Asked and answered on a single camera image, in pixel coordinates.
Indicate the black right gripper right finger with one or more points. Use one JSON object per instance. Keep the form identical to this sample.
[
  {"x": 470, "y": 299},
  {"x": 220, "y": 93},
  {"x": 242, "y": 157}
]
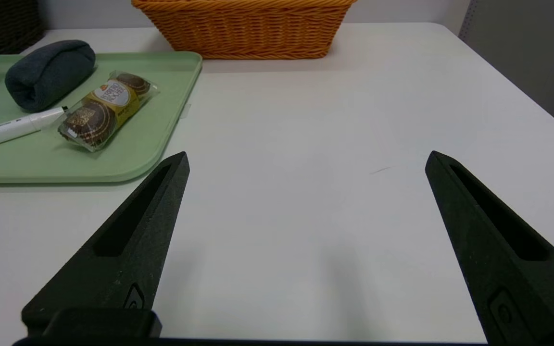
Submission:
[{"x": 508, "y": 269}]

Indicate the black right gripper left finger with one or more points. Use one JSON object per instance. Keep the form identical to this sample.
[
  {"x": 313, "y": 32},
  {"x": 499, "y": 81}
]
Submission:
[{"x": 128, "y": 250}]

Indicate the chocolate candy packet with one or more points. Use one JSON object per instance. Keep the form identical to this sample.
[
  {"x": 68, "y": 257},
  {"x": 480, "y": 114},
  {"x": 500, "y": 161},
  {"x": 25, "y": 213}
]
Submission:
[{"x": 106, "y": 108}]

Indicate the white marker pen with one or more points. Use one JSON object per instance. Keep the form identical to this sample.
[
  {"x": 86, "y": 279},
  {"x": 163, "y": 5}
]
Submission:
[{"x": 7, "y": 129}]

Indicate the dark grey towel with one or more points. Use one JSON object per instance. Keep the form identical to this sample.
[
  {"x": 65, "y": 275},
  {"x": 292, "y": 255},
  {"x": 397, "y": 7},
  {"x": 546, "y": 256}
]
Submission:
[{"x": 48, "y": 72}]

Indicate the orange wicker basket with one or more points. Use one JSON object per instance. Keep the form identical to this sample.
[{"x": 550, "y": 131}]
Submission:
[{"x": 248, "y": 29}]

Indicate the dark brown wicker basket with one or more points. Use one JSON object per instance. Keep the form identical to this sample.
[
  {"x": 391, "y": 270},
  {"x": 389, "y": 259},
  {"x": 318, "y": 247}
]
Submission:
[{"x": 3, "y": 24}]

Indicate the light green plastic tray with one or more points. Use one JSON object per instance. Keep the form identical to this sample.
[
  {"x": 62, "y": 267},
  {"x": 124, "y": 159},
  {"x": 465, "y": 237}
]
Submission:
[{"x": 41, "y": 163}]

